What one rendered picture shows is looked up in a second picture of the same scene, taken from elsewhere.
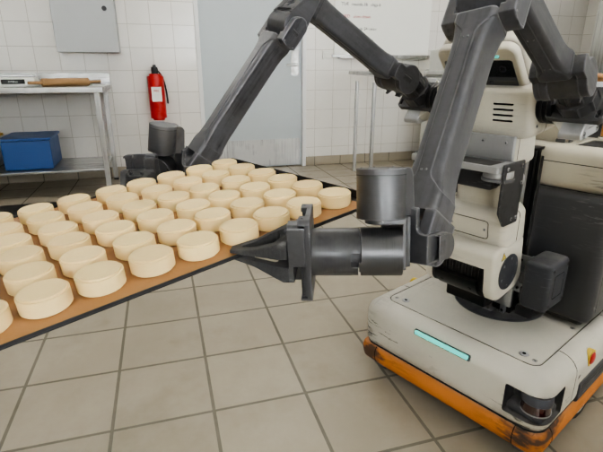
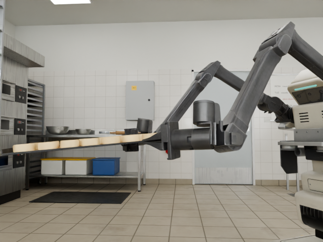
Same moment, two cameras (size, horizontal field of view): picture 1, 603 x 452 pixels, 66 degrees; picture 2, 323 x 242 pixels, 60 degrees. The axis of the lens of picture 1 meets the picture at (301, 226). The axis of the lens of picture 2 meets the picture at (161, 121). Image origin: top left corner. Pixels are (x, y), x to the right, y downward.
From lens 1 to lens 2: 0.39 m
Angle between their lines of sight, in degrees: 30
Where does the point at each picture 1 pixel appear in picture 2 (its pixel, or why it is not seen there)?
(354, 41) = (240, 85)
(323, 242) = (176, 132)
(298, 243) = (165, 131)
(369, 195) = (195, 111)
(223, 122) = (171, 119)
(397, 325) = not seen: outside the picture
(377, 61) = not seen: hidden behind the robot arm
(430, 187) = (232, 115)
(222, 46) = not seen: hidden behind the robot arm
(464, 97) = (253, 80)
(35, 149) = (107, 164)
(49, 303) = (69, 142)
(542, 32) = (316, 62)
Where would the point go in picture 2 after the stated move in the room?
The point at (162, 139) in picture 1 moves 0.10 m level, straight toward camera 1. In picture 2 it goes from (142, 124) to (139, 123)
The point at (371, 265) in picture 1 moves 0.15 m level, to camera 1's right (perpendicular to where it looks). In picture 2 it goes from (195, 141) to (258, 141)
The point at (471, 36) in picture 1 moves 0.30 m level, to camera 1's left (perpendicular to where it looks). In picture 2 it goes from (260, 59) to (167, 67)
